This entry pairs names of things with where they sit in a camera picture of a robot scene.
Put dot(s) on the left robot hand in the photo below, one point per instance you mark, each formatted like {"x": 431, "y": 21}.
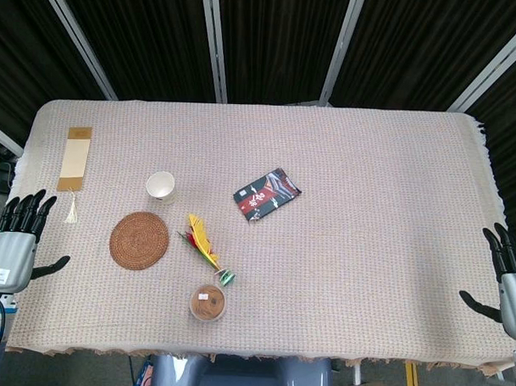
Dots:
{"x": 11, "y": 248}

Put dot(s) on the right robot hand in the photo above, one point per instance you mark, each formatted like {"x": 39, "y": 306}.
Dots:
{"x": 511, "y": 274}

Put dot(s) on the small white paper cup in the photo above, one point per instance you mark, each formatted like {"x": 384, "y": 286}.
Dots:
{"x": 160, "y": 188}

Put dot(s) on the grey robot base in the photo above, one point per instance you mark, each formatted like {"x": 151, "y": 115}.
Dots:
{"x": 243, "y": 376}

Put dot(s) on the brown woven round coaster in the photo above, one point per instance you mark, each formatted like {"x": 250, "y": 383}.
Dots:
{"x": 139, "y": 239}

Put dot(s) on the beige woven tablecloth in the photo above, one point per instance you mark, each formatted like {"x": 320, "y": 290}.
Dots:
{"x": 281, "y": 261}

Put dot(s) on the beige bookmark with tassel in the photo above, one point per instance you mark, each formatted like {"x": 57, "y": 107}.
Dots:
{"x": 74, "y": 163}

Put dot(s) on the colourful feather shuttlecock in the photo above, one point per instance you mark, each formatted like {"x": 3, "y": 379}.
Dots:
{"x": 205, "y": 246}

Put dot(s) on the clear jar of rubber bands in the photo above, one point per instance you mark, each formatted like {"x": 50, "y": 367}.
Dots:
{"x": 208, "y": 303}

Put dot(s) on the dark patterned packet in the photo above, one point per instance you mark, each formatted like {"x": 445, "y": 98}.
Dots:
{"x": 267, "y": 195}

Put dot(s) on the grey metal partition post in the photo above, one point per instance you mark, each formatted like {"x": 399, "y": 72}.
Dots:
{"x": 491, "y": 70}
{"x": 343, "y": 48}
{"x": 214, "y": 43}
{"x": 79, "y": 38}

